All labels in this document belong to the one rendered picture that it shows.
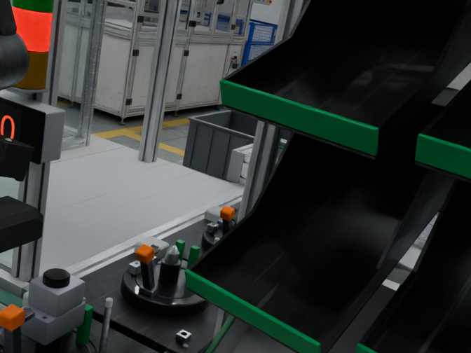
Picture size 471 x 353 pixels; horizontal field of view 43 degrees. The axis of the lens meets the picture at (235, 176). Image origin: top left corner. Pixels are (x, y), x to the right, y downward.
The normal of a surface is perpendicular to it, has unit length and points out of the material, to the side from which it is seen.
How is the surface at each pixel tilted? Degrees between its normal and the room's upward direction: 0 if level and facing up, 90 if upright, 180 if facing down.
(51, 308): 90
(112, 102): 90
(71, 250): 0
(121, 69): 90
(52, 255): 0
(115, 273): 0
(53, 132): 90
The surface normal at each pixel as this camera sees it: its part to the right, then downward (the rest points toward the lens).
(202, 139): -0.46, 0.18
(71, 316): 0.87, 0.30
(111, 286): 0.19, -0.94
